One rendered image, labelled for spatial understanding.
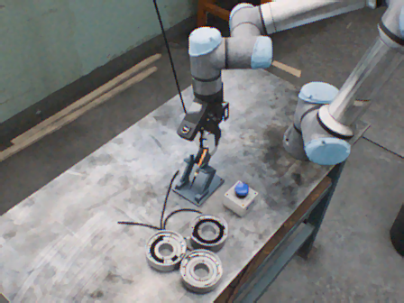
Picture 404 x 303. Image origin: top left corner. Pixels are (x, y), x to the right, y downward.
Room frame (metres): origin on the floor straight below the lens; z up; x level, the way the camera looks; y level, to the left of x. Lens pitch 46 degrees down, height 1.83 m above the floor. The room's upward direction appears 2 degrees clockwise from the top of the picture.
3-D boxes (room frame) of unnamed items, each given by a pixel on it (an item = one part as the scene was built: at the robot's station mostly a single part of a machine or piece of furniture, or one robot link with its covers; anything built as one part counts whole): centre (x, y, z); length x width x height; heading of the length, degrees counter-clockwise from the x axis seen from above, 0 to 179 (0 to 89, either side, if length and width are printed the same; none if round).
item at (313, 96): (1.04, -0.36, 0.97); 0.13 x 0.12 x 0.14; 0
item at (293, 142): (1.05, -0.36, 0.85); 0.15 x 0.15 x 0.10
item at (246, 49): (0.93, -0.11, 1.23); 0.11 x 0.11 x 0.08; 0
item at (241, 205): (0.80, -0.14, 0.82); 0.08 x 0.07 x 0.05; 141
